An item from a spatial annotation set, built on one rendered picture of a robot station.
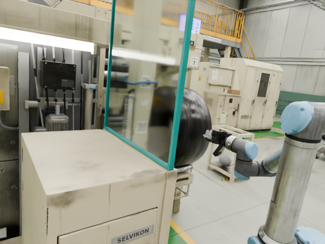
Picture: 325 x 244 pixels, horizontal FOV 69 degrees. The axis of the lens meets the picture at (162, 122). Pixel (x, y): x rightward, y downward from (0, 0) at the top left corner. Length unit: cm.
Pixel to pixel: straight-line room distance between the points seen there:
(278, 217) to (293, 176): 18
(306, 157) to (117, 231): 68
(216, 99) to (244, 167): 468
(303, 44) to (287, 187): 1278
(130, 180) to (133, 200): 7
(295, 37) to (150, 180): 1340
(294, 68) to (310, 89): 136
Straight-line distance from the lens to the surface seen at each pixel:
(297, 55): 1367
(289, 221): 109
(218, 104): 606
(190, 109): 153
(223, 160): 416
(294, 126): 92
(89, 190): 66
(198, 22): 581
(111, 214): 73
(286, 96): 1353
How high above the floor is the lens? 157
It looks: 12 degrees down
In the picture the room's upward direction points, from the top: 7 degrees clockwise
